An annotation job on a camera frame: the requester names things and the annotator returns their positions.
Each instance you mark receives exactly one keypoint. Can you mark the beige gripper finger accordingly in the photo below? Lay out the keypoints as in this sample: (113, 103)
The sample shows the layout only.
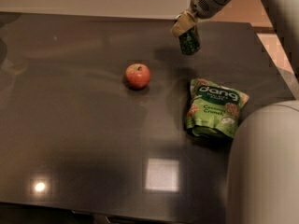
(184, 22)

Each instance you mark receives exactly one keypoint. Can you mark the green soda can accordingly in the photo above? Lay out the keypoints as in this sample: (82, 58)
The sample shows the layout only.
(189, 42)

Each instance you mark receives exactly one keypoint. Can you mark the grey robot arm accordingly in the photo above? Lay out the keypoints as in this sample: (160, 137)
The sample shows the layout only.
(263, 169)

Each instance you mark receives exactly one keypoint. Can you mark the red apple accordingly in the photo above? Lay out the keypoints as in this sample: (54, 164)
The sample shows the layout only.
(137, 76)

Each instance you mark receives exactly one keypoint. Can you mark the green dang chips bag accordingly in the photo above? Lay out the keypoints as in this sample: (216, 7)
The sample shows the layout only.
(214, 109)

